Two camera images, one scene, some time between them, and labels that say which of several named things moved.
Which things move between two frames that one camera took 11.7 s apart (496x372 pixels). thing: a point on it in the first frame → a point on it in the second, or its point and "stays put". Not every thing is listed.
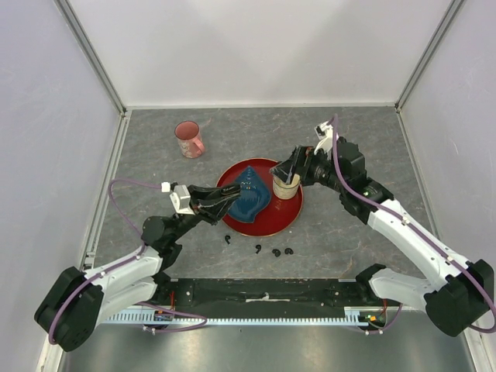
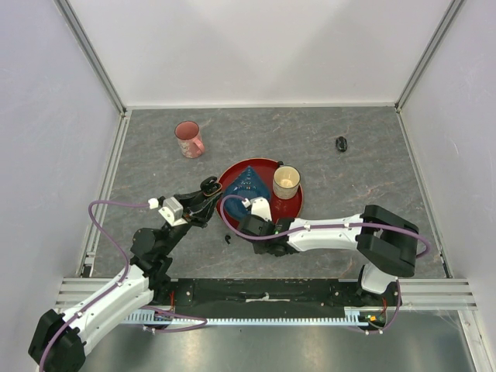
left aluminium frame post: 92,54 stays put
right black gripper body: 319,169 → 263,220
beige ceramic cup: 284,191 stays put
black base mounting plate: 225,297 stays put
